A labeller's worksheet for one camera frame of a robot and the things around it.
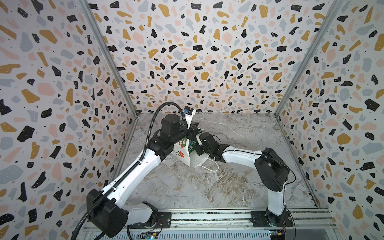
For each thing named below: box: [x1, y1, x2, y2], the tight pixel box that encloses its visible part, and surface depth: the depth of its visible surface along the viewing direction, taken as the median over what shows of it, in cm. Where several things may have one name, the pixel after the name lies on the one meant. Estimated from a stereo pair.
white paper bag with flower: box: [171, 138, 219, 172], surface depth 85 cm
